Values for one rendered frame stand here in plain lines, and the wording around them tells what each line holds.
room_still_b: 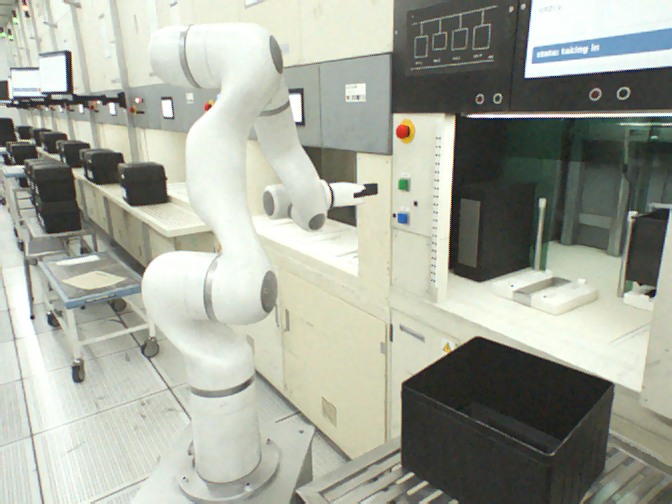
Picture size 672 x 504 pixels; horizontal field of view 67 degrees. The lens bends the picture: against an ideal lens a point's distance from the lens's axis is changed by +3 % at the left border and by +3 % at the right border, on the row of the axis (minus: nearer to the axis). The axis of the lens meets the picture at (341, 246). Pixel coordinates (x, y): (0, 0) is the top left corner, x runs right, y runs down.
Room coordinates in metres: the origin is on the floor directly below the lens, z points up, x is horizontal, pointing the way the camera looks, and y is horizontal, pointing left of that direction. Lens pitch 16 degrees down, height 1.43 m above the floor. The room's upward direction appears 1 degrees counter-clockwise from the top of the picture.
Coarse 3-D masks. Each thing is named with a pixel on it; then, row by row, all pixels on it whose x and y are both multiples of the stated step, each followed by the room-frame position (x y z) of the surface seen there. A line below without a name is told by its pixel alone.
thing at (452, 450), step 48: (480, 336) 0.98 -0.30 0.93; (432, 384) 0.87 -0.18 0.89; (480, 384) 0.98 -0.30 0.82; (528, 384) 0.90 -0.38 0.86; (576, 384) 0.84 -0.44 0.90; (432, 432) 0.74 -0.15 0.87; (480, 432) 0.68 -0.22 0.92; (528, 432) 0.88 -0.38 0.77; (576, 432) 0.67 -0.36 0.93; (432, 480) 0.74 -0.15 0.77; (480, 480) 0.68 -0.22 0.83; (528, 480) 0.62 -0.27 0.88; (576, 480) 0.68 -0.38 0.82
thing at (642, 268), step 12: (648, 204) 1.37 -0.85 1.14; (660, 204) 1.35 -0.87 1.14; (636, 216) 1.30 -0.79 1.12; (648, 216) 1.33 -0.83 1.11; (660, 216) 1.37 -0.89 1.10; (636, 228) 1.29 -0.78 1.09; (648, 228) 1.27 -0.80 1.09; (660, 228) 1.25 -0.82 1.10; (636, 240) 1.29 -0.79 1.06; (648, 240) 1.27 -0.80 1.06; (660, 240) 1.25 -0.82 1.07; (636, 252) 1.29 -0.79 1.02; (648, 252) 1.26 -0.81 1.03; (660, 252) 1.24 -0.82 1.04; (636, 264) 1.28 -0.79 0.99; (648, 264) 1.26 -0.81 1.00; (660, 264) 1.24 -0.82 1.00; (636, 276) 1.28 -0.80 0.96; (648, 276) 1.26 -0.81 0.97
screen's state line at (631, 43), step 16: (640, 32) 0.94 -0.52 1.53; (656, 32) 0.92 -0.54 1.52; (544, 48) 1.09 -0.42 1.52; (560, 48) 1.06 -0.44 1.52; (576, 48) 1.03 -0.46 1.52; (592, 48) 1.01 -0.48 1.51; (608, 48) 0.98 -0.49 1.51; (624, 48) 0.96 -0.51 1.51; (640, 48) 0.94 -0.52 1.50; (656, 48) 0.92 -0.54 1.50
